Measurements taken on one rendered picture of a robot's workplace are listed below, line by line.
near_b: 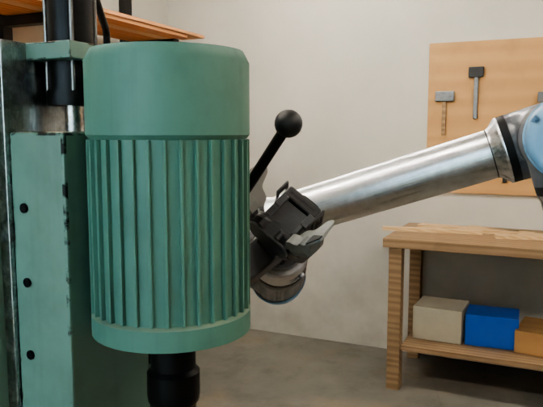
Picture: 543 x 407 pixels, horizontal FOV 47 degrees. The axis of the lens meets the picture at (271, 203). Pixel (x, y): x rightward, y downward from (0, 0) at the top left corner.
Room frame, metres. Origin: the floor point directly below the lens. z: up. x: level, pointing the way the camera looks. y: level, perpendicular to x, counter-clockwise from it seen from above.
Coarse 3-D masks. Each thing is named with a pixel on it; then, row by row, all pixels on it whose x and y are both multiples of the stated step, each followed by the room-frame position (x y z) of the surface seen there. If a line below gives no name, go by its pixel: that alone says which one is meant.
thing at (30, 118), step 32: (0, 64) 0.69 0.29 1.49; (32, 64) 0.73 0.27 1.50; (0, 96) 0.69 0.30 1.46; (32, 96) 0.73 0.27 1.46; (0, 128) 0.69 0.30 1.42; (32, 128) 0.72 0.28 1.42; (64, 128) 0.77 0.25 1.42; (0, 160) 0.69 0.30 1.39; (0, 192) 0.69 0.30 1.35; (0, 224) 0.69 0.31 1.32
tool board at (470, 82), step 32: (448, 64) 3.79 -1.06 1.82; (480, 64) 3.72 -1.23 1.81; (512, 64) 3.65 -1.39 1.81; (448, 96) 3.77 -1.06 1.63; (480, 96) 3.72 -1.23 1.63; (512, 96) 3.64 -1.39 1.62; (448, 128) 3.79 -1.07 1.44; (480, 128) 3.71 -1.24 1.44; (448, 192) 3.79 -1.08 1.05; (480, 192) 3.71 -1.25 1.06; (512, 192) 3.63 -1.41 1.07
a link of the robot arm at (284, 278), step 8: (304, 264) 0.94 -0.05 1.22; (272, 272) 0.93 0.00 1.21; (280, 272) 0.93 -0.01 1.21; (288, 272) 0.93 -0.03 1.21; (296, 272) 0.93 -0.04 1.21; (264, 280) 0.96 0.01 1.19; (272, 280) 0.94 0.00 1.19; (280, 280) 0.94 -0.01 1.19; (288, 280) 0.94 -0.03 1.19; (296, 280) 0.96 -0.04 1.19
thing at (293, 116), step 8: (280, 112) 0.77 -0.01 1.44; (288, 112) 0.76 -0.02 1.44; (296, 112) 0.77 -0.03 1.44; (280, 120) 0.76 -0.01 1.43; (288, 120) 0.76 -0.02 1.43; (296, 120) 0.76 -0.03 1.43; (280, 128) 0.76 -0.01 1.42; (288, 128) 0.76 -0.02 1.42; (296, 128) 0.76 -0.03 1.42; (280, 136) 0.77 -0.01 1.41; (288, 136) 0.77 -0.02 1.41; (272, 144) 0.78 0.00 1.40; (280, 144) 0.78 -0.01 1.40; (264, 152) 0.78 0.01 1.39; (272, 152) 0.78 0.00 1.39; (264, 160) 0.78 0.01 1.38; (256, 168) 0.79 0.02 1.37; (264, 168) 0.79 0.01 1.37; (256, 176) 0.79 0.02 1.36
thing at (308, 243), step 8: (328, 224) 0.80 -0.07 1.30; (312, 232) 0.81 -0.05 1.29; (320, 232) 0.79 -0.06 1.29; (328, 232) 0.79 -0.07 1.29; (288, 240) 0.81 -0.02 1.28; (296, 240) 0.80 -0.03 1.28; (304, 240) 0.78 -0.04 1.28; (312, 240) 0.75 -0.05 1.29; (320, 240) 0.74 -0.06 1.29; (288, 248) 0.82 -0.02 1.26; (296, 248) 0.80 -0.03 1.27; (304, 248) 0.77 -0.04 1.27; (312, 248) 0.76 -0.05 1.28; (304, 256) 0.79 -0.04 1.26
